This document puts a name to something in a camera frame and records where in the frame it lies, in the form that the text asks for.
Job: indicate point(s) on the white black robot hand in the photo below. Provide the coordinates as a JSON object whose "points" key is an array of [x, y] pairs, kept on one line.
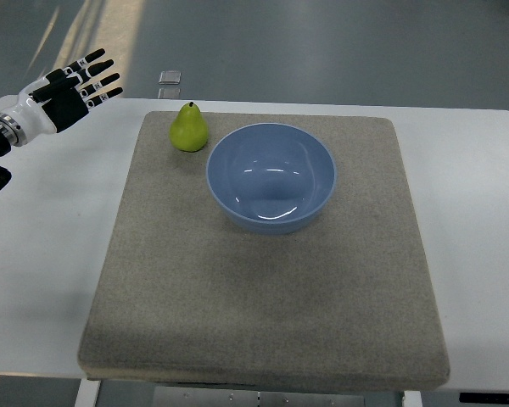
{"points": [[59, 99]]}

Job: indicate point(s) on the green pear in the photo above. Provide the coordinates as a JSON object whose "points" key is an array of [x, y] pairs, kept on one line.
{"points": [[189, 131]]}

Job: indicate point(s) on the blue bowl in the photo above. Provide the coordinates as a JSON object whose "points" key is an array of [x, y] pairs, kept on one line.
{"points": [[271, 178]]}

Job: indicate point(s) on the lower floor socket plate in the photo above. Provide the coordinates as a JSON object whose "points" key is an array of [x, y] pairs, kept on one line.
{"points": [[169, 93]]}

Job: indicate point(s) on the floor socket plate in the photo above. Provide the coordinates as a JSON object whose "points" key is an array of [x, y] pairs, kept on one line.
{"points": [[169, 93], [170, 77]]}

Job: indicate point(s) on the upper floor socket plate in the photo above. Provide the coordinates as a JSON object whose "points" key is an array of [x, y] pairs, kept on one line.
{"points": [[170, 77]]}

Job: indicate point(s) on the grey felt mat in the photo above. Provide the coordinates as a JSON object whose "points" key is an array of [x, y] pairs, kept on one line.
{"points": [[344, 304]]}

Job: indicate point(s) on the white table frame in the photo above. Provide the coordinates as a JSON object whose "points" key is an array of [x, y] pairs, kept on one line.
{"points": [[88, 391]]}

